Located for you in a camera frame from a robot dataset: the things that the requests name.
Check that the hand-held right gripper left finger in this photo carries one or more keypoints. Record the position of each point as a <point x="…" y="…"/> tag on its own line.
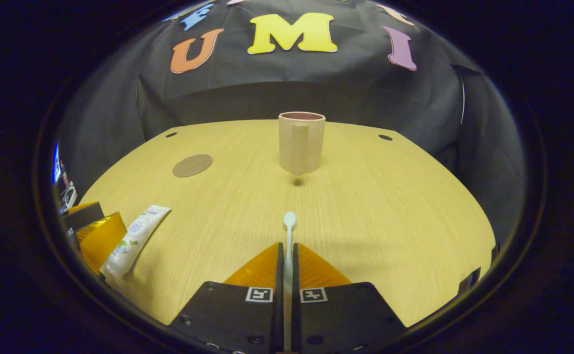
<point x="279" y="280"/>

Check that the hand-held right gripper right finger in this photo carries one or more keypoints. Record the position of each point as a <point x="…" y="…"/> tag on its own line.
<point x="296" y="280"/>

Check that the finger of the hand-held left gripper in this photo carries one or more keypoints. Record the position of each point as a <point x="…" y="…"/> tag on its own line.
<point x="102" y="241"/>
<point x="85" y="215"/>

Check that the white toothpaste tube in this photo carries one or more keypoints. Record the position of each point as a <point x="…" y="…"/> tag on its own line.
<point x="134" y="241"/>

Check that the white toothbrush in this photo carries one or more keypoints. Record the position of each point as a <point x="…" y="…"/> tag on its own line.
<point x="289" y="220"/>

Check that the round brown coaster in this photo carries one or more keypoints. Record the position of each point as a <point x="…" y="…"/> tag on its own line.
<point x="192" y="165"/>

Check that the beige cup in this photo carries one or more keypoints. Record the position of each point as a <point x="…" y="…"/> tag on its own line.
<point x="301" y="145"/>

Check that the wooden desktop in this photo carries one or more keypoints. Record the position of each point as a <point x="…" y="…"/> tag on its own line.
<point x="365" y="221"/>

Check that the computer monitor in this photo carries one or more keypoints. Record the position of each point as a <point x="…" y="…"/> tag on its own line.
<point x="56" y="164"/>

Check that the black backdrop cloth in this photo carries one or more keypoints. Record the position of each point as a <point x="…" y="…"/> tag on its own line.
<point x="292" y="78"/>

